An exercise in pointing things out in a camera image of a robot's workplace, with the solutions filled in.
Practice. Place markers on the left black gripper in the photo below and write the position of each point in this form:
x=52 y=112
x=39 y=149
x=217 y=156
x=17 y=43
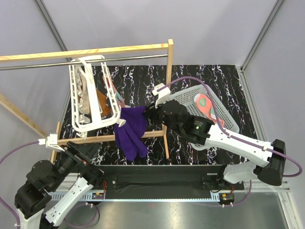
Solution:
x=84 y=151

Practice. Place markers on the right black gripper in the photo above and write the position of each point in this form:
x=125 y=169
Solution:
x=150 y=110

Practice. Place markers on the purple sock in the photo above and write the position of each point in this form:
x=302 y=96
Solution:
x=128 y=136

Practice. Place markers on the pink patterned sock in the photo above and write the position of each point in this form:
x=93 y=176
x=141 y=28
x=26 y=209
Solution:
x=119 y=98
x=204 y=105

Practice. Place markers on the white plastic clip hanger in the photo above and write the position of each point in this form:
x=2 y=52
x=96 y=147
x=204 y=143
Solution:
x=85 y=108

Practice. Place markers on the orange sock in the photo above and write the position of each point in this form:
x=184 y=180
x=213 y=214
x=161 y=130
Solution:
x=104 y=104

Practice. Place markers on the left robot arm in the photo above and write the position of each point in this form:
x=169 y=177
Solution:
x=45 y=177

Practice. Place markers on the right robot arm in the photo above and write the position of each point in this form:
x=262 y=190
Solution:
x=266 y=160

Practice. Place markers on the white plastic basket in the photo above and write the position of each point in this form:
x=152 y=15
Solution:
x=186 y=100

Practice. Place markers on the black marbled mat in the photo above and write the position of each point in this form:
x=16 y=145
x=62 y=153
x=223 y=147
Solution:
x=135 y=82

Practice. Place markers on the metal rack rod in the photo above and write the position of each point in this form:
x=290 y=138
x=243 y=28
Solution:
x=19 y=67

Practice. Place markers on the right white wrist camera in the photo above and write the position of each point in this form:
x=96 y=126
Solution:
x=163 y=93

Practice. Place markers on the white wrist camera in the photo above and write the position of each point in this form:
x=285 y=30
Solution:
x=163 y=93
x=51 y=142

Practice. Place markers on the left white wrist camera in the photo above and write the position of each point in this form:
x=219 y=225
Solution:
x=51 y=142

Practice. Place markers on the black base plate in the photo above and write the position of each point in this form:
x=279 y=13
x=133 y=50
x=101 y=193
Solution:
x=151 y=183

